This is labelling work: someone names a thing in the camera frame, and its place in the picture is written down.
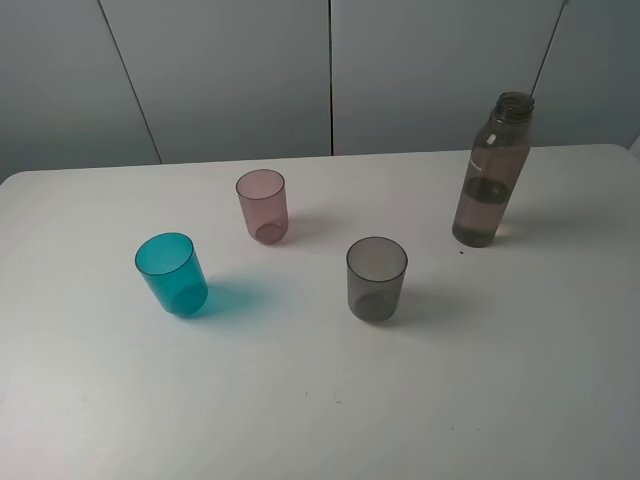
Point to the grey translucent plastic cup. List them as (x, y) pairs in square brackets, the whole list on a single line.
[(376, 267)]

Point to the pink translucent plastic cup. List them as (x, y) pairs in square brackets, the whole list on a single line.
[(262, 197)]

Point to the teal plastic cup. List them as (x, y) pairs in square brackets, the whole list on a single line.
[(169, 264)]

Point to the smoky translucent water bottle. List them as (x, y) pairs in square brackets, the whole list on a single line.
[(499, 152)]

